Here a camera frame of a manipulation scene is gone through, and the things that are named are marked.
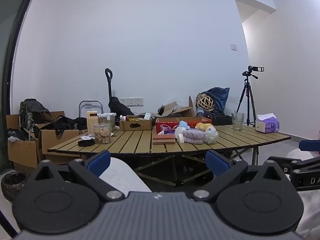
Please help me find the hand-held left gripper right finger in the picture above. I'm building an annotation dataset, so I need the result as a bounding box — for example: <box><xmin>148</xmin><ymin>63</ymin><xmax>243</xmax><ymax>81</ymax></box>
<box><xmin>192</xmin><ymin>150</ymin><xmax>288</xmax><ymax>202</ymax></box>

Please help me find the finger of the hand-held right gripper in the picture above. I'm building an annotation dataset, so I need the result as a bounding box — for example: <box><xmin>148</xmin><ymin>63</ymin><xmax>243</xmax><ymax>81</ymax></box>
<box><xmin>299</xmin><ymin>140</ymin><xmax>320</xmax><ymax>152</ymax></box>
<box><xmin>266</xmin><ymin>156</ymin><xmax>320</xmax><ymax>178</ymax></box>

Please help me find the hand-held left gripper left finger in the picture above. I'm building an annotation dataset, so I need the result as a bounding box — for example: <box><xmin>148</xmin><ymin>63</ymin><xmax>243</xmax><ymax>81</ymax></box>
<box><xmin>32</xmin><ymin>150</ymin><xmax>125</xmax><ymax>202</ymax></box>

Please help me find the clear plastic bag ball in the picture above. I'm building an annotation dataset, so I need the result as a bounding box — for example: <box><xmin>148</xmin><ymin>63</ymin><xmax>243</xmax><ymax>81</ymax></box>
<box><xmin>204</xmin><ymin>126</ymin><xmax>219</xmax><ymax>144</ymax></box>

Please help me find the pink towel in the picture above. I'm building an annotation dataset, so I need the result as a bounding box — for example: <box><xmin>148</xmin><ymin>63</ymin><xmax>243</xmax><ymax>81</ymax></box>
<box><xmin>182</xmin><ymin>129</ymin><xmax>206</xmax><ymax>145</ymax></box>

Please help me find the red cardboard box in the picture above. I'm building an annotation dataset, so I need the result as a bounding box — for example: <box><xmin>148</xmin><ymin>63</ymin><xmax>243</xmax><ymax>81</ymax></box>
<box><xmin>156</xmin><ymin>118</ymin><xmax>212</xmax><ymax>135</ymax></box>

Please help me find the clear snack jar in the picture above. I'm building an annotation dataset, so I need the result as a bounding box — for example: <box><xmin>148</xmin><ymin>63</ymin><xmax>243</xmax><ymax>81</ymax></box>
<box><xmin>93</xmin><ymin>123</ymin><xmax>112</xmax><ymax>145</ymax></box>

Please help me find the person's left leg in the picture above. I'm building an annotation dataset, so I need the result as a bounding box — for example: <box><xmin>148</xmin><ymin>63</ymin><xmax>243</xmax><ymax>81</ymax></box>
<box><xmin>99</xmin><ymin>157</ymin><xmax>153</xmax><ymax>193</ymax></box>

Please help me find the purple tissue box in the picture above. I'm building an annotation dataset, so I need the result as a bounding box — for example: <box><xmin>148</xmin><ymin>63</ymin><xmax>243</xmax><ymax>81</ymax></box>
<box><xmin>255</xmin><ymin>114</ymin><xmax>280</xmax><ymax>133</ymax></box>

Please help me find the beige wooden box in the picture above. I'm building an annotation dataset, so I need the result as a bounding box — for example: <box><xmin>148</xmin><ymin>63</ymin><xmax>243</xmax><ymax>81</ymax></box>
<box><xmin>86</xmin><ymin>111</ymin><xmax>98</xmax><ymax>137</ymax></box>

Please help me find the black case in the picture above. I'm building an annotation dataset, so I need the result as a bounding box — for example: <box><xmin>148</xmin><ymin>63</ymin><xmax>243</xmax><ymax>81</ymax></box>
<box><xmin>207</xmin><ymin>115</ymin><xmax>233</xmax><ymax>126</ymax></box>

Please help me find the clear drinking glass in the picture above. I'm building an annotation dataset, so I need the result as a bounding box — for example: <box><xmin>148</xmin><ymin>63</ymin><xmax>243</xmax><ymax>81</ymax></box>
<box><xmin>231</xmin><ymin>112</ymin><xmax>244</xmax><ymax>131</ymax></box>

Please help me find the black clothing pile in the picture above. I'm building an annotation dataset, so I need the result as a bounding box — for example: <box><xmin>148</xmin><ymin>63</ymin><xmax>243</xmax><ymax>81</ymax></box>
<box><xmin>39</xmin><ymin>116</ymin><xmax>88</xmax><ymax>136</ymax></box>

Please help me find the small brown cardboard box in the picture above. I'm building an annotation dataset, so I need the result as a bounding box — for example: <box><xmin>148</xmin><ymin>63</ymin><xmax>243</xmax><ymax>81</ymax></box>
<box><xmin>119</xmin><ymin>118</ymin><xmax>152</xmax><ymax>131</ymax></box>

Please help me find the black trolley bag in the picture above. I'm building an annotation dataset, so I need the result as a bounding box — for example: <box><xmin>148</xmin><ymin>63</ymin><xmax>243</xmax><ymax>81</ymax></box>
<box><xmin>108</xmin><ymin>96</ymin><xmax>133</xmax><ymax>117</ymax></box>

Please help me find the metal folding stool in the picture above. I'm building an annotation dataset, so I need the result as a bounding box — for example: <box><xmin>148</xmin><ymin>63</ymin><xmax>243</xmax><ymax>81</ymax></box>
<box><xmin>79</xmin><ymin>100</ymin><xmax>104</xmax><ymax>118</ymax></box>

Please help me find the woven rattan ball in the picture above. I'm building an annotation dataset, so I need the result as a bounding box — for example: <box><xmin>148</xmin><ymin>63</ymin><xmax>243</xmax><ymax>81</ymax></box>
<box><xmin>196</xmin><ymin>93</ymin><xmax>215</xmax><ymax>111</ymax></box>

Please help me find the flattened brown cardboard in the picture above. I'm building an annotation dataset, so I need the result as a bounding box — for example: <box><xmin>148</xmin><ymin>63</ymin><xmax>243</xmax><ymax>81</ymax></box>
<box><xmin>139</xmin><ymin>96</ymin><xmax>197</xmax><ymax>118</ymax></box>

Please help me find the dark blue bag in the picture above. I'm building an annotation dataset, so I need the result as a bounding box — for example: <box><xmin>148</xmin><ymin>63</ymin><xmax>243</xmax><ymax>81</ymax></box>
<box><xmin>200</xmin><ymin>87</ymin><xmax>230</xmax><ymax>117</ymax></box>

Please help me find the black tripod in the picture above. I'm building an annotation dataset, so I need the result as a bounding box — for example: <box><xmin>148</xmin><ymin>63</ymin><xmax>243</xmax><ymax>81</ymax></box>
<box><xmin>236</xmin><ymin>71</ymin><xmax>258</xmax><ymax>127</ymax></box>

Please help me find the large open cardboard box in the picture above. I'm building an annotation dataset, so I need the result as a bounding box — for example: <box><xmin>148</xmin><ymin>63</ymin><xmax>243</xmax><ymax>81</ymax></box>
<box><xmin>6</xmin><ymin>110</ymin><xmax>66</xmax><ymax>168</ymax></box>

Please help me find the dark grey backpack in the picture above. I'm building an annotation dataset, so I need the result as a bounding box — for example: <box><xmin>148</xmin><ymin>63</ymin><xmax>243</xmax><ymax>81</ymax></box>
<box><xmin>19</xmin><ymin>98</ymin><xmax>52</xmax><ymax>133</ymax></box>

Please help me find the trash bin with black liner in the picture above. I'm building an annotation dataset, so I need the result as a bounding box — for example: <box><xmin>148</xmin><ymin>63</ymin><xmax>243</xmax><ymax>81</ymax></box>
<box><xmin>1</xmin><ymin>172</ymin><xmax>29</xmax><ymax>202</ymax></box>

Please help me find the black framed glass door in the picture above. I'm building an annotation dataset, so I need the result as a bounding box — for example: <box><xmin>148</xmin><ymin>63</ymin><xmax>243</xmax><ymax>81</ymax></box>
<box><xmin>0</xmin><ymin>0</ymin><xmax>34</xmax><ymax>166</ymax></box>

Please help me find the white wall outlet strip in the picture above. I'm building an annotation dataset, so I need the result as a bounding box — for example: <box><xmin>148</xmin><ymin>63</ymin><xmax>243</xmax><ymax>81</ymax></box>
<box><xmin>119</xmin><ymin>97</ymin><xmax>144</xmax><ymax>106</ymax></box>

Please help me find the black trolley handle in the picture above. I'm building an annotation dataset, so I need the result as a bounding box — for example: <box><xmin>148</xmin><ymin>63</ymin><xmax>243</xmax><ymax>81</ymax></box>
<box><xmin>105</xmin><ymin>68</ymin><xmax>114</xmax><ymax>105</ymax></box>

